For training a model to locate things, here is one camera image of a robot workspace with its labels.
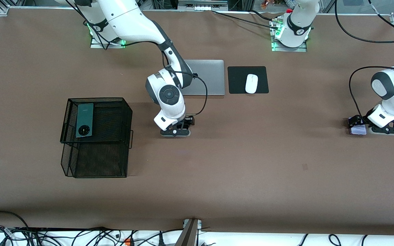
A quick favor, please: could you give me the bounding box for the lavender flip phone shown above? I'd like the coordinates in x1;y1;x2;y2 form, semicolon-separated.
349;118;367;136

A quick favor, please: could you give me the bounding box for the silver closed laptop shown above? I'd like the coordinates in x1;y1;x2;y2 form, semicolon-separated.
180;60;225;96

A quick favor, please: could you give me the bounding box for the black mouse pad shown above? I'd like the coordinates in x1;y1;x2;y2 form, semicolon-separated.
227;66;269;94

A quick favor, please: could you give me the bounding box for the white computer mouse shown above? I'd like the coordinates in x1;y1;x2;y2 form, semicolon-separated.
245;74;259;94

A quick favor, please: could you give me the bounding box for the white power strip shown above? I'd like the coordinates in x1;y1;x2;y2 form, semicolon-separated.
178;0;229;11

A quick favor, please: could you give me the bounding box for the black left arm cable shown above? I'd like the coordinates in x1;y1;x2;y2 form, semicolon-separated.
334;0;394;121

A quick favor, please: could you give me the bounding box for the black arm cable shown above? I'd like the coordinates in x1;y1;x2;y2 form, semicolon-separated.
65;0;208;117
334;0;394;121

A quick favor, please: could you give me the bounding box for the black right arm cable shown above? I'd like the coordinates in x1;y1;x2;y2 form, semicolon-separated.
65;0;208;117

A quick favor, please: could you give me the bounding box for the black wire mesh organizer basket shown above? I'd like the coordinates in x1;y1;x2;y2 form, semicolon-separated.
60;97;134;179

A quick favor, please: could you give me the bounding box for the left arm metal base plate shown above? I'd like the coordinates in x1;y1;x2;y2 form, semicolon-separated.
272;41;307;52

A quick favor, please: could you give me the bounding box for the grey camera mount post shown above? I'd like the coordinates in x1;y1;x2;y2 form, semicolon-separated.
175;219;202;246

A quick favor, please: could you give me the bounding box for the black cable on table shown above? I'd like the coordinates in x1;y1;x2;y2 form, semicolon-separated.
212;10;279;29

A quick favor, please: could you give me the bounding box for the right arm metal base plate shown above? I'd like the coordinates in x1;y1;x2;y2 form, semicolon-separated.
90;34;126;49

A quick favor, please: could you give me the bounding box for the black looped floor cable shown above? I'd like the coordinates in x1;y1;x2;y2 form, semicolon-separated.
0;211;30;229

